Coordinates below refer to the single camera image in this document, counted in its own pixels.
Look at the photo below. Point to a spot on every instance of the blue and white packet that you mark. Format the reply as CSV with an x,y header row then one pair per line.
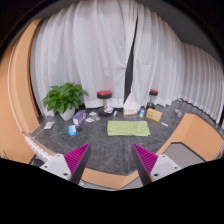
x,y
72,130

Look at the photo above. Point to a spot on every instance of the left white curtain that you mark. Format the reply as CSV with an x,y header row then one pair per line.
x,y
88,44

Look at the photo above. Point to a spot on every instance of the left red black stool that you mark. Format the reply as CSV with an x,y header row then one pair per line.
x,y
104,95

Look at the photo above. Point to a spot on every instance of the green potted plant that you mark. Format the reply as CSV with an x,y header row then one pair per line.
x,y
61,98

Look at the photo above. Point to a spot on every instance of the purple box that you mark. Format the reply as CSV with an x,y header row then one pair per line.
x,y
79,118

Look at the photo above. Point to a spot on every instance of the white plant pot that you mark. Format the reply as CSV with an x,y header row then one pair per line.
x,y
68,114

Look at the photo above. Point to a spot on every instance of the red black stool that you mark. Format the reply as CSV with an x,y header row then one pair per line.
x,y
104,95
152,96

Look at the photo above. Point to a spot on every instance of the small blue white bottle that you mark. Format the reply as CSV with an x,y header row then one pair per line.
x,y
142,113

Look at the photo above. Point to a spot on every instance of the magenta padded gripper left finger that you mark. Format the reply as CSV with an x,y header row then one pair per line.
x,y
69,166

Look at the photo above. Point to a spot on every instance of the white card on table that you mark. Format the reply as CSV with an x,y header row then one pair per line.
x,y
48,125

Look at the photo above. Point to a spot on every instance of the white tissue box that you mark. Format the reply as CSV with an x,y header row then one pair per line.
x,y
131,109

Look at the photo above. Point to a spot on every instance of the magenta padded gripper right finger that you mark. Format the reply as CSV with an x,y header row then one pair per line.
x,y
152,167

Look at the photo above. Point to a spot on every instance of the small pink item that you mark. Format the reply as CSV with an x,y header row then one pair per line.
x,y
178,113

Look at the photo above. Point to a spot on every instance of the small packets pile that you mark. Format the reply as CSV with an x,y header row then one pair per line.
x,y
93,116

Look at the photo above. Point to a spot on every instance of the yellow cardboard box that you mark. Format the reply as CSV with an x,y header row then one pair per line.
x,y
153,114

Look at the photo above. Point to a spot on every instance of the right white curtain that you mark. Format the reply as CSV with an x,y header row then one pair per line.
x,y
174,69

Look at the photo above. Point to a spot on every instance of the green folded towel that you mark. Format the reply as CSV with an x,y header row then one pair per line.
x,y
128,128

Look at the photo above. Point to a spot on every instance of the white curtain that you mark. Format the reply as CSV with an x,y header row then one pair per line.
x,y
174,69
88,44

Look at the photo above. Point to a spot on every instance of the right red black stool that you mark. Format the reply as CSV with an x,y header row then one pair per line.
x,y
152,96

